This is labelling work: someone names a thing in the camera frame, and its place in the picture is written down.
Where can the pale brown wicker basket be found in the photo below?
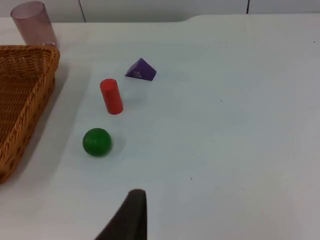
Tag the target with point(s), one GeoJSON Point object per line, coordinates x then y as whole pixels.
{"type": "Point", "coordinates": [20, 100]}

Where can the red cylinder block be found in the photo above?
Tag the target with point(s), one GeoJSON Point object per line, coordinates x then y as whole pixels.
{"type": "Point", "coordinates": [111, 96]}

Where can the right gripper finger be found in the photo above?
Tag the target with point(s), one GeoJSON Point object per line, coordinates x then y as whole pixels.
{"type": "Point", "coordinates": [130, 220]}

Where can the green ball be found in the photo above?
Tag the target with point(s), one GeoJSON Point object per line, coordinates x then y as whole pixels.
{"type": "Point", "coordinates": [97, 142]}

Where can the purple triangular block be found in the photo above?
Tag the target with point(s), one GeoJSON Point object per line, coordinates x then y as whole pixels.
{"type": "Point", "coordinates": [142, 71]}

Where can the clear cup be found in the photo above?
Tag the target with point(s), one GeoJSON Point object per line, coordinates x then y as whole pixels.
{"type": "Point", "coordinates": [33, 25]}

